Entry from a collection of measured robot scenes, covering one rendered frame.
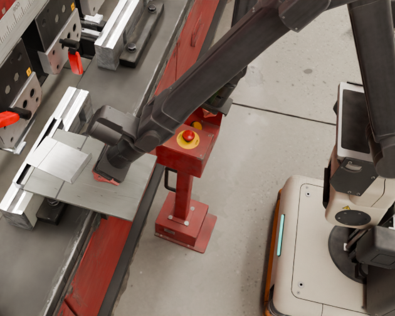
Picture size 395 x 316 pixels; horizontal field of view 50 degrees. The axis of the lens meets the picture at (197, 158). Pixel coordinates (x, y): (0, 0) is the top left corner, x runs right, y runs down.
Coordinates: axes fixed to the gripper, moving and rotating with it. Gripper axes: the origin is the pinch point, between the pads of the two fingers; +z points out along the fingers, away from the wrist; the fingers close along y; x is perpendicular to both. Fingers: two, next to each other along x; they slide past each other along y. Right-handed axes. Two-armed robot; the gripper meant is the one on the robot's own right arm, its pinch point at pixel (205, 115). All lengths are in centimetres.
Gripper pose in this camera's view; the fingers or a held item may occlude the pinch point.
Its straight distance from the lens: 139.1
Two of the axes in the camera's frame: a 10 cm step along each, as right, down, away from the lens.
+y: -8.9, -4.5, -1.0
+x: -3.4, 7.9, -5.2
